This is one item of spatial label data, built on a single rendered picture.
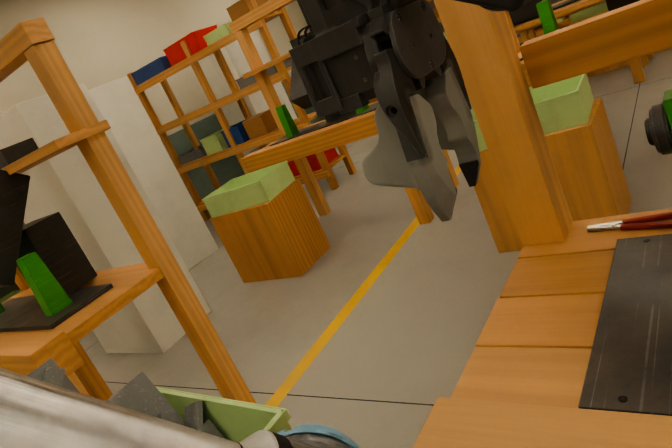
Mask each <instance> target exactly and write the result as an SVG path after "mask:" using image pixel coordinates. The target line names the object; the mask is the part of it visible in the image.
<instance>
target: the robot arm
mask: <svg viewBox="0 0 672 448"><path fill-rule="evenodd" d="M455 1H460V2H465V3H470V4H475V5H479V6H481V7H482V8H484V9H486V10H489V11H496V12H498V11H516V10H518V9H520V8H521V7H523V6H524V5H526V4H527V3H529V2H530V1H532V0H455ZM297 2H298V4H299V6H300V9H301V11H302V13H303V16H304V18H305V20H306V23H307V25H308V26H306V27H304V28H302V29H301V30H300V31H299V32H298V34H297V41H298V45H299V46H297V47H295V48H293V49H291V50H289V53H290V56H291V58H292V60H293V62H294V65H295V67H296V69H297V71H298V74H299V76H300V78H301V80H302V82H303V85H304V87H305V89H306V91H307V94H308V96H309V98H310V100H311V103H312V105H313V107H314V109H315V112H316V114H317V116H318V118H320V117H323V116H326V115H327V117H328V116H331V115H334V114H336V113H339V112H340V114H341V115H343V114H346V113H348V112H351V111H354V110H357V109H360V108H363V107H365V106H366V105H368V104H369V103H370V101H369V100H371V99H374V98H377V99H378V102H379V105H378V106H377V108H376V110H375V115H374V119H375V124H376V127H377V131H378V135H379V140H378V143H377V145H376V146H375V147H374V148H373V149H372V150H371V151H370V152H369V153H368V154H367V155H366V157H365V158H364V159H363V162H362V168H363V173H364V175H365V177H366V179H367V180H368V181H369V182H370V183H372V184H374V185H380V186H392V187H405V188H416V189H419V190H420V191H421V192H422V194H423V196H424V198H425V200H426V201H427V203H428V204H429V206H430V207H431V209H432V210H433V211H434V213H435V214H436V215H437V216H438V217H439V219H440V220H441V221H442V222H444V221H449V220H451V218H452V214H453V209H454V204H455V200H456V195H457V188H456V187H455V186H454V184H453V182H452V180H451V177H450V174H449V171H448V165H447V159H446V157H445V155H444V154H443V152H442V150H454V151H455V153H456V155H457V159H458V162H459V167H460V169H461V171H462V173H463V175H464V177H465V179H466V181H467V183H468V185H469V187H472V186H476V184H477V183H478V178H479V171H480V164H481V159H480V153H479V147H478V140H477V134H476V129H475V125H474V121H473V117H472V114H471V111H470V110H471V104H470V101H469V98H468V94H467V91H466V87H465V84H464V80H463V77H462V74H461V70H460V68H459V65H458V62H457V60H456V57H455V55H454V53H453V51H452V49H451V47H450V45H449V43H448V42H447V40H446V38H445V37H444V35H443V31H442V29H441V26H440V24H439V22H438V20H437V18H436V16H435V14H434V12H433V10H432V8H431V6H430V4H429V3H428V2H427V1H426V0H297ZM304 29H305V31H304V35H305V38H302V39H300V33H301V32H302V31H303V30H304ZM308 29H309V30H310V32H311V34H312V35H310V36H307V30H308ZM303 67H304V69H303ZM304 70H305V71H304ZM305 72H306V73H305ZM306 74H307V76H306ZM307 77H308V78H307ZM308 79H309V80H308ZM309 81H310V82H309ZM310 83H311V85H310ZM311 86H312V87H311ZM312 88H313V89H312ZM313 90H314V91H313ZM314 92H315V94H314ZM315 95H316V96H315ZM316 97H317V98H316ZM317 99H318V100H317ZM0 448H360V447H359V446H358V445H357V444H356V443H355V442H354V441H353V440H352V439H351V438H349V437H348V436H347V435H345V434H344V433H342V432H340V431H338V430H336V429H334V428H331V427H328V426H324V425H318V424H301V425H296V426H295V427H294V429H293V430H289V431H286V430H284V429H283V430H281V431H279V432H277V433H274V432H271V431H268V430H259V431H257V432H255V433H253V434H252V435H250V436H248V437H247V438H245V439H244V440H242V441H241V442H234V441H231V440H228V439H224V438H221V437H218V436H215V435H212V434H209V433H205V432H202V431H199V430H196V429H193V428H190V427H186V426H183V425H180V424H177V423H174V422H171V421H167V420H164V419H161V418H158V417H155V416H152V415H148V414H145V413H142V412H139V411H136V410H133V409H129V408H126V407H123V406H120V405H117V404H114V403H110V402H107V401H104V400H101V399H98V398H95V397H91V396H88V395H85V394H82V393H79V392H76V391H72V390H69V389H66V388H63V387H60V386H57V385H53V384H50V383H47V382H44V381H41V380H38V379H34V378H31V377H28V376H25V375H22V374H19V373H15V372H12V371H9V370H6V369H3V368H0Z"/></svg>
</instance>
